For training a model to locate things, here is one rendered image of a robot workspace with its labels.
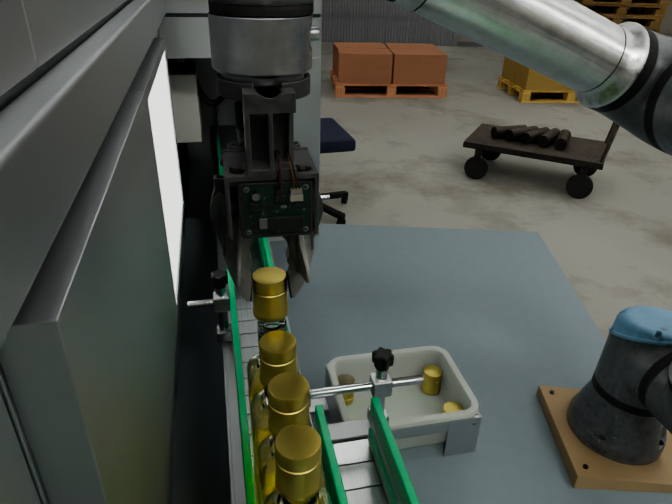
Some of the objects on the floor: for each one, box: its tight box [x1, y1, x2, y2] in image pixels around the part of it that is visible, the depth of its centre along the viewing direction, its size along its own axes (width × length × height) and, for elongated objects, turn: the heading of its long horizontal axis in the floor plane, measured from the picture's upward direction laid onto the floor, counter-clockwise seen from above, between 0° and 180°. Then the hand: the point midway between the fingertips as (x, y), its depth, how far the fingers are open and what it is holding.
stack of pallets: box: [574, 0, 671, 33], centre depth 895 cm, size 140×96×99 cm
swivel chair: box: [320, 118, 356, 224], centre depth 322 cm, size 64×61×110 cm
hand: (269, 282), depth 53 cm, fingers closed on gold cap, 3 cm apart
